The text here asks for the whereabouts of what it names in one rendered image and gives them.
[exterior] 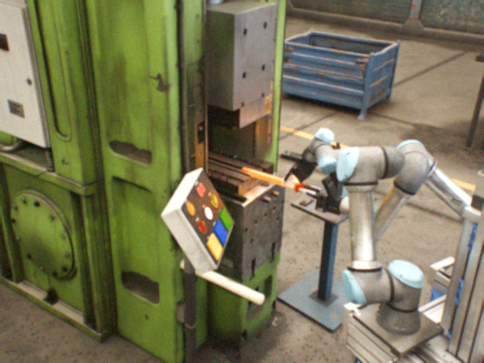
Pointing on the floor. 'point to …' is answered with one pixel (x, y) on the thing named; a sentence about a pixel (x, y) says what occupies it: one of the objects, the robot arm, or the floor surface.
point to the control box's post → (190, 310)
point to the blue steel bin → (340, 68)
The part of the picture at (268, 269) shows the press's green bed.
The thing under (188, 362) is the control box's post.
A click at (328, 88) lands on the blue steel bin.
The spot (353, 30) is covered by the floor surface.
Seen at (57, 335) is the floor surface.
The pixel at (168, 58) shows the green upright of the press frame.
